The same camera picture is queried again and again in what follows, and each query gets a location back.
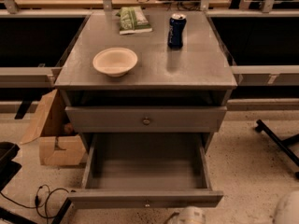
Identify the grey drawer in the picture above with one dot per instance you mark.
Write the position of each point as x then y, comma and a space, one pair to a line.
143, 119
146, 170

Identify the blue soda can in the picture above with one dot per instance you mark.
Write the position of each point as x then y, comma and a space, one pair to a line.
177, 24

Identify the white paper bowl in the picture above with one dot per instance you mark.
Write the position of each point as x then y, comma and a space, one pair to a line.
115, 62

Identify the grey top drawer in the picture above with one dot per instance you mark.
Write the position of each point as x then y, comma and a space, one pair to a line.
143, 119

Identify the brown cardboard box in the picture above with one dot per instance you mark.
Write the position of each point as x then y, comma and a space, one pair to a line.
50, 127

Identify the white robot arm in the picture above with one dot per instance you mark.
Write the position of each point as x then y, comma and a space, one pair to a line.
286, 212

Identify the green snack bag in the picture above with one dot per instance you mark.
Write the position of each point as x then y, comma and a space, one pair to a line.
133, 21

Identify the grey drawer cabinet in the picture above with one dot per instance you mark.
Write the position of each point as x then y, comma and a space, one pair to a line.
195, 75

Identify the black stand leg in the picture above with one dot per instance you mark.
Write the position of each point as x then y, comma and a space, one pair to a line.
62, 211

